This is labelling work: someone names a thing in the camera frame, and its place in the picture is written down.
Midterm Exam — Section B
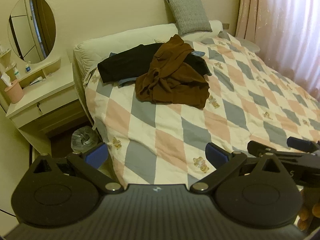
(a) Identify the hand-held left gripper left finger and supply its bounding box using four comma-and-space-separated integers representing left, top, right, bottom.
21, 142, 124, 193

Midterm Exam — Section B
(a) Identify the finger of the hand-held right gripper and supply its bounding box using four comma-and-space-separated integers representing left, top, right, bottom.
287, 137, 320, 153
247, 141, 320, 162

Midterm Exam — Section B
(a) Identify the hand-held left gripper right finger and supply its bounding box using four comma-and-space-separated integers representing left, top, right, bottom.
191, 142, 288, 193

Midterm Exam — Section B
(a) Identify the brown garment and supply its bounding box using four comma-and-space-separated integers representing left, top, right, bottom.
135, 34, 210, 109

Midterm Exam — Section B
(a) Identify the person's right hand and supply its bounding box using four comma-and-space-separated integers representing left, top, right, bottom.
298, 187, 320, 231

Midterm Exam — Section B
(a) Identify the trash bin with plastic bag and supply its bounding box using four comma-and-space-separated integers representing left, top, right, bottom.
71, 127, 101, 153

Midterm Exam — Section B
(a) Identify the checked pink grey quilt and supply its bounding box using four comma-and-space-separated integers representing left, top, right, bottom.
84, 31, 320, 188

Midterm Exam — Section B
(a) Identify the white vanity dresser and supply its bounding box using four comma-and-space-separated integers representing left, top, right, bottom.
0, 48, 88, 140

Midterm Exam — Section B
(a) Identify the white tube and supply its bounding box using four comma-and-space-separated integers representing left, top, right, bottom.
29, 77, 47, 86

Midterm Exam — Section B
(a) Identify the black garment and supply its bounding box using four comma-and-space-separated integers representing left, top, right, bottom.
97, 44, 213, 83

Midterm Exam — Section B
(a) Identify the grey bed sheet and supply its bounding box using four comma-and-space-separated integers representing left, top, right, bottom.
234, 37, 261, 54

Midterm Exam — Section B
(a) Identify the pink tissue holder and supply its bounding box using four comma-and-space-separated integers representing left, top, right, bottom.
4, 79, 25, 104

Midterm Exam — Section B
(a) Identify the pink curtain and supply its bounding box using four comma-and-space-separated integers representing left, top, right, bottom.
235, 0, 320, 98

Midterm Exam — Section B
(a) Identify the white tissue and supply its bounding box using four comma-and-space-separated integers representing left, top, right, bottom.
1, 72, 12, 87

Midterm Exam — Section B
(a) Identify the grey checked pillow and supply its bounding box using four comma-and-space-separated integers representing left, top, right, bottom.
164, 0, 213, 35

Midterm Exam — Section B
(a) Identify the oval wall mirror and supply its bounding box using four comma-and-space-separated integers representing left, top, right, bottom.
7, 0, 57, 64

